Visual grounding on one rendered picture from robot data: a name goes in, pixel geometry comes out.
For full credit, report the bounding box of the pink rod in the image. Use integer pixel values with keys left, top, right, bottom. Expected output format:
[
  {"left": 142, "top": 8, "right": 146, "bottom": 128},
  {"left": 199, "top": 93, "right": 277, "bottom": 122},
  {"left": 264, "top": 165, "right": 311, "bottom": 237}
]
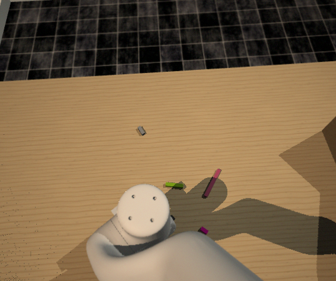
[{"left": 204, "top": 169, "right": 221, "bottom": 197}]

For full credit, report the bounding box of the lime green rod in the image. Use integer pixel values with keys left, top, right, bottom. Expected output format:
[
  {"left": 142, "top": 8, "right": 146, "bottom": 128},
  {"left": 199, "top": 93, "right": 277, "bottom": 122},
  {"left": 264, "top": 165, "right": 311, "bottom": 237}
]
[{"left": 166, "top": 182, "right": 183, "bottom": 189}]

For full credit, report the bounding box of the magenta rectangular block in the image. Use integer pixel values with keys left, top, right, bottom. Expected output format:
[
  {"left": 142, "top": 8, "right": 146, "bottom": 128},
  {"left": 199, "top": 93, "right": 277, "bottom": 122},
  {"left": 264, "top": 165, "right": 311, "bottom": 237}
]
[{"left": 200, "top": 227, "right": 208, "bottom": 235}]

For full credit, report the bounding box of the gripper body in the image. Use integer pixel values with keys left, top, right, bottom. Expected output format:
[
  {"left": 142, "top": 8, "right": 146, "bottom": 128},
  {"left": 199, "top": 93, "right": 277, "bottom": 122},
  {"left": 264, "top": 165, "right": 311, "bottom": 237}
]
[{"left": 168, "top": 217, "right": 176, "bottom": 237}]

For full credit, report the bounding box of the grey rod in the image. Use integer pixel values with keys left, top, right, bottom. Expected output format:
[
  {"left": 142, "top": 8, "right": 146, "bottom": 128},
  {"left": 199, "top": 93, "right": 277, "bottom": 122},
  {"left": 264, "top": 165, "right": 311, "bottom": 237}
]
[{"left": 137, "top": 126, "right": 145, "bottom": 136}]

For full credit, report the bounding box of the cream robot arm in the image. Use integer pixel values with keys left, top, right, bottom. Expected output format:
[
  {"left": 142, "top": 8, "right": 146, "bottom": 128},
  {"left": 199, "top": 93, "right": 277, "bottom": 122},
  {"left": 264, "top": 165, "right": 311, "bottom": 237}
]
[{"left": 86, "top": 184, "right": 263, "bottom": 281}]

